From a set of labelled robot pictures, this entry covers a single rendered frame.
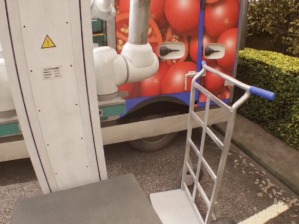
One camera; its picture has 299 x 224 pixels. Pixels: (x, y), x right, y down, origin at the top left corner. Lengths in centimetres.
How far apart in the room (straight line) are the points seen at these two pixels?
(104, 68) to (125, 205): 60
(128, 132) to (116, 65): 131
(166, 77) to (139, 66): 110
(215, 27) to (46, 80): 188
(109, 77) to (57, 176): 55
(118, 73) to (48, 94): 35
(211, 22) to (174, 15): 44
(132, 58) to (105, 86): 19
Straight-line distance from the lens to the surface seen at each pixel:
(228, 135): 115
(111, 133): 217
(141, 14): 102
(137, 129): 222
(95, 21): 177
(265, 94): 105
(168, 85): 215
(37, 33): 83
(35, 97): 87
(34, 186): 240
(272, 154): 282
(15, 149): 228
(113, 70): 98
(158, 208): 193
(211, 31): 231
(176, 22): 209
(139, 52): 103
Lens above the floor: 151
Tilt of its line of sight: 24 degrees down
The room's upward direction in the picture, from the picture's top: straight up
